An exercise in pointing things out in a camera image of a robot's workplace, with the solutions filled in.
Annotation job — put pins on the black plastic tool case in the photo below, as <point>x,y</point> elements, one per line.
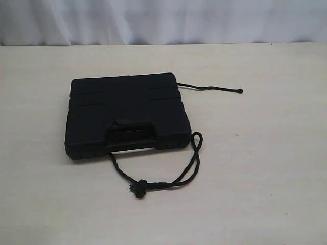
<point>112,114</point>

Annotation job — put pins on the white backdrop curtain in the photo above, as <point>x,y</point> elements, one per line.
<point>161,22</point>

